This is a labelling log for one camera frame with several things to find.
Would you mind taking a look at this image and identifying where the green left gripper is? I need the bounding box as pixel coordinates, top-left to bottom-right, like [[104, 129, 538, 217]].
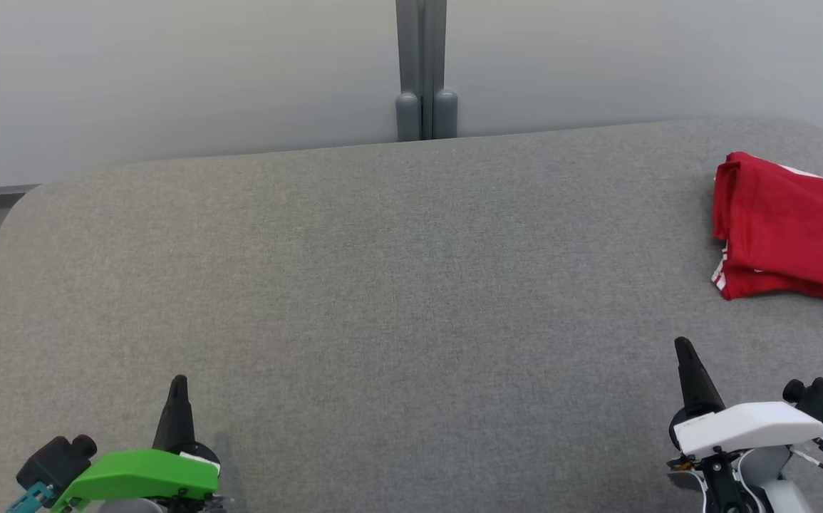
[[50, 375, 230, 513]]

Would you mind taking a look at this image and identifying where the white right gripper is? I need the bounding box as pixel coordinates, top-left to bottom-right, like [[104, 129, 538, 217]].
[[670, 336, 823, 460]]

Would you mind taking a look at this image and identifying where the teal left camera connector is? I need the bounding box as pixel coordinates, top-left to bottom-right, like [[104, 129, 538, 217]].
[[6, 482, 54, 513]]

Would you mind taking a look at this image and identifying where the red jersey with white sleeves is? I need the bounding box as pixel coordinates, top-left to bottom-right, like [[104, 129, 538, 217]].
[[710, 151, 823, 307]]

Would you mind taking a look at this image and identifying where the grey double partition post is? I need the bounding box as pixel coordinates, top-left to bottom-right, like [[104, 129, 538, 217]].
[[395, 0, 459, 142]]

